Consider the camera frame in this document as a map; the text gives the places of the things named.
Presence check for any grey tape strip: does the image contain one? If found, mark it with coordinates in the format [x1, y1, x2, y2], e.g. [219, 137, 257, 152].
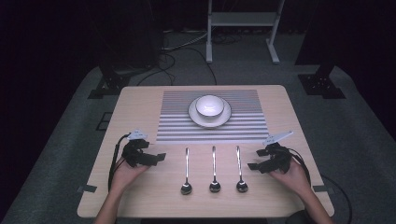
[77, 184, 98, 194]
[312, 184, 332, 193]

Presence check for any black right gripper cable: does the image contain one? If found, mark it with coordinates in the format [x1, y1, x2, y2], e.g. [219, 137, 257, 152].
[288, 147, 354, 224]

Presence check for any black floor cable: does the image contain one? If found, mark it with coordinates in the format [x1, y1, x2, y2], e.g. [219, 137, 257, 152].
[135, 51, 177, 87]
[186, 46, 219, 86]

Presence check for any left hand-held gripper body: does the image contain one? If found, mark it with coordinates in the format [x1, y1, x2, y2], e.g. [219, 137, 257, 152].
[121, 129, 149, 168]

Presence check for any black stand base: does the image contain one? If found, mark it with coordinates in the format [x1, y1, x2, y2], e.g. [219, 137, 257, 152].
[297, 63, 347, 100]
[87, 60, 158, 100]

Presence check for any person's right hand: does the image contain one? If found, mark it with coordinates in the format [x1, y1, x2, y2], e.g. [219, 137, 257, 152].
[268, 158, 313, 201]

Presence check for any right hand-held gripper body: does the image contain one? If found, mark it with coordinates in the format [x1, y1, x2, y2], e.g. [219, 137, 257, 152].
[262, 130, 294, 175]

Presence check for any striped placemat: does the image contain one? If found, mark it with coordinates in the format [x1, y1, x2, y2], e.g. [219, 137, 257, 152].
[155, 89, 271, 145]

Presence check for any white bowl on plate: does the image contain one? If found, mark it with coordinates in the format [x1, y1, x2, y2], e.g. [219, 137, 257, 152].
[188, 97, 233, 129]

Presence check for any white metal stand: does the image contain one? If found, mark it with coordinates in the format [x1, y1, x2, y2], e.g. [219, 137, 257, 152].
[205, 0, 286, 65]

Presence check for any metal spoon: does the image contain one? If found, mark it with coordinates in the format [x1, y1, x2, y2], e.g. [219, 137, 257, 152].
[208, 146, 222, 193]
[180, 147, 193, 196]
[234, 145, 249, 193]

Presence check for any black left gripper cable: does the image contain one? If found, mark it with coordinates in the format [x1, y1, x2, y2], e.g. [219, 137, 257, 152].
[106, 133, 131, 192]

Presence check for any grey floor cable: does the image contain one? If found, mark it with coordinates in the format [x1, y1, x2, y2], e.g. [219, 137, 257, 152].
[161, 29, 209, 52]

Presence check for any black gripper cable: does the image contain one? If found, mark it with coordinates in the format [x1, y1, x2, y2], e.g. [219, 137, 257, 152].
[288, 147, 354, 224]
[106, 133, 131, 192]

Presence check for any person's left hand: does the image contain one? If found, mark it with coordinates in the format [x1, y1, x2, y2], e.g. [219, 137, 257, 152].
[110, 156, 151, 194]

